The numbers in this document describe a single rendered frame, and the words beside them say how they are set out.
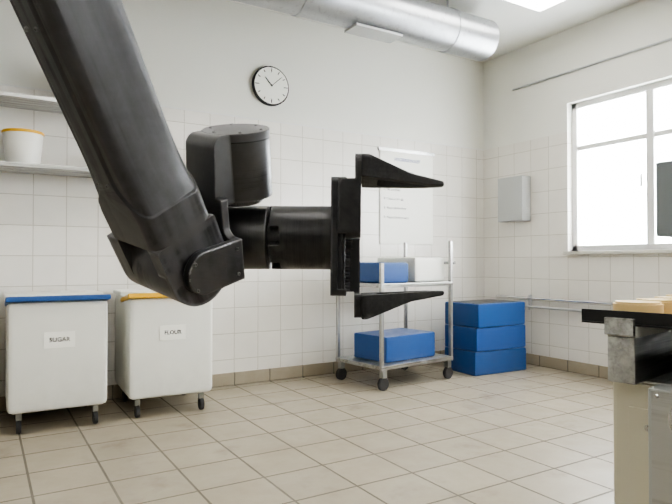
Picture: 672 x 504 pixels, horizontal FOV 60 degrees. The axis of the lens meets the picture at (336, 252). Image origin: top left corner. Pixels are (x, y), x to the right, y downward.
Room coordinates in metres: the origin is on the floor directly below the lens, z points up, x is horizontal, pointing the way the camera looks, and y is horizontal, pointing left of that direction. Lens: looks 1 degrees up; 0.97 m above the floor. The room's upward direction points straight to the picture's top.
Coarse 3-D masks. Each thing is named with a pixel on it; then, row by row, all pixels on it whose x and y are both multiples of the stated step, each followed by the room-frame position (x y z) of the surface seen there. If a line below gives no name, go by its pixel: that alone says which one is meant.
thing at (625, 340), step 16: (608, 320) 0.61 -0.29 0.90; (624, 320) 0.60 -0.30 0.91; (608, 336) 0.62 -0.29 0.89; (624, 336) 0.61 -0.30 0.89; (640, 336) 0.61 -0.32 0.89; (656, 336) 0.64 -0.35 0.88; (608, 352) 0.62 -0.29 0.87; (624, 352) 0.61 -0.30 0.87; (640, 352) 0.61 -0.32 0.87; (656, 352) 0.64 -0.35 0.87; (608, 368) 0.62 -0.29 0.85; (624, 368) 0.61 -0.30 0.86; (640, 368) 0.61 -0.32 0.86; (656, 368) 0.64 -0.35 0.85
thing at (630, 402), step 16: (624, 384) 0.64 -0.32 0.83; (640, 384) 0.63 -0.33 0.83; (656, 384) 0.61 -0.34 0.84; (624, 400) 0.64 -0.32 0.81; (640, 400) 0.63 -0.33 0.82; (624, 416) 0.64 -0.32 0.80; (640, 416) 0.62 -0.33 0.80; (624, 432) 0.64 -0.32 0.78; (640, 432) 0.62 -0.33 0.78; (624, 448) 0.64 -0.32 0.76; (640, 448) 0.62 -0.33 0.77; (624, 464) 0.64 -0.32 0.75; (640, 464) 0.62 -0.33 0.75; (624, 480) 0.64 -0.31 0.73; (640, 480) 0.62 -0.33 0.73; (624, 496) 0.64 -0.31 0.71; (640, 496) 0.62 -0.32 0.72
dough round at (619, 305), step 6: (618, 300) 0.66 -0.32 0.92; (624, 300) 0.66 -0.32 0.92; (630, 300) 0.66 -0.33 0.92; (636, 300) 0.66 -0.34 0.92; (642, 300) 0.66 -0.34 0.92; (618, 306) 0.63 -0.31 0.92; (624, 306) 0.63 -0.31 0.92; (630, 306) 0.62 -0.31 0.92; (636, 306) 0.62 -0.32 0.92; (642, 306) 0.62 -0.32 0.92; (648, 306) 0.62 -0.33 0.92; (654, 306) 0.62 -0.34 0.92; (660, 306) 0.62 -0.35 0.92; (648, 312) 0.62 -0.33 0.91; (654, 312) 0.62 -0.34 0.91; (660, 312) 0.62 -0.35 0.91
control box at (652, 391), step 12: (660, 384) 0.61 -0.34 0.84; (648, 396) 0.59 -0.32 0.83; (660, 396) 0.58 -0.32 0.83; (648, 408) 0.59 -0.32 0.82; (660, 408) 0.58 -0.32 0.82; (648, 420) 0.59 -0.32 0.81; (660, 420) 0.58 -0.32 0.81; (648, 432) 0.59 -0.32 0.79; (660, 432) 0.58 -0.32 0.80; (648, 444) 0.59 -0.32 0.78; (660, 444) 0.58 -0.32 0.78; (660, 456) 0.58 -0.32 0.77; (660, 468) 0.58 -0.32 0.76; (660, 480) 0.58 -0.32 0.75; (660, 492) 0.58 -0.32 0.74
